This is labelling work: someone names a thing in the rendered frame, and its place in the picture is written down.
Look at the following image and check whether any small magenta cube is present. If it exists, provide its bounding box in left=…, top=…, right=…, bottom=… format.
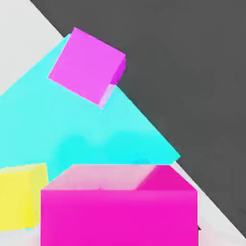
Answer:
left=40, top=164, right=198, bottom=246

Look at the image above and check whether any small yellow cube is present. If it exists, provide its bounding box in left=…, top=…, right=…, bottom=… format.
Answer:
left=0, top=162, right=49, bottom=233

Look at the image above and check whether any small violet cube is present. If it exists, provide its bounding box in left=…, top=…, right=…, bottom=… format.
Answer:
left=47, top=26, right=126, bottom=110

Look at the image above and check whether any large cyan box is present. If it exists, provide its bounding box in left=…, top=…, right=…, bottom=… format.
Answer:
left=0, top=33, right=182, bottom=231

